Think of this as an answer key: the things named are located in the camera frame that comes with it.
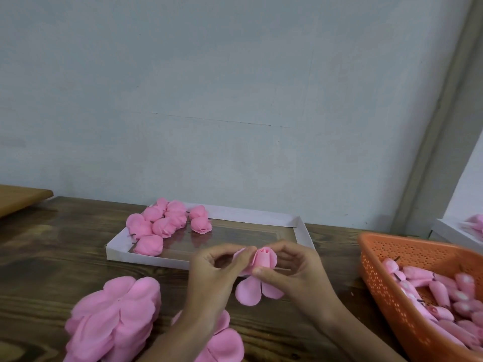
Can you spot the person's right hand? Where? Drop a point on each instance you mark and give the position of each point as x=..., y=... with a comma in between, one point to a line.
x=303, y=279

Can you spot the person's left hand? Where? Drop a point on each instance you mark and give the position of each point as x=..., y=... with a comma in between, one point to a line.
x=210, y=286

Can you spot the stack of pink petals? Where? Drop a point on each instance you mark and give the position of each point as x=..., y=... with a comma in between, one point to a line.
x=226, y=344
x=109, y=320

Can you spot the white shallow tray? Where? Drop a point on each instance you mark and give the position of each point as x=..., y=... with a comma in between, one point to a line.
x=241, y=226

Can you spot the pink petal flower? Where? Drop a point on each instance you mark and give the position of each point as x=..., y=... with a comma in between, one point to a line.
x=176, y=212

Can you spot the group of finished pink roses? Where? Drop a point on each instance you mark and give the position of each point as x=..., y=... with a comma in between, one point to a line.
x=139, y=227

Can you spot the pink rose buds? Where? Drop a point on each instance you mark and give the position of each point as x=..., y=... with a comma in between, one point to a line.
x=438, y=294

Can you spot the pile of pink petals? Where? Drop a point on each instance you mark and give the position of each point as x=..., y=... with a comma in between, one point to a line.
x=474, y=224

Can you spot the person's right forearm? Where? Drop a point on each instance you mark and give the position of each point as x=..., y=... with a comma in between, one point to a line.
x=362, y=341

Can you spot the orange plastic basket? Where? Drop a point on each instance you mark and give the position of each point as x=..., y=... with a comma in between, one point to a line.
x=389, y=297

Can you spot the grey door frame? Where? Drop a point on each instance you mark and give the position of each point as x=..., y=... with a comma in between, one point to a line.
x=441, y=105

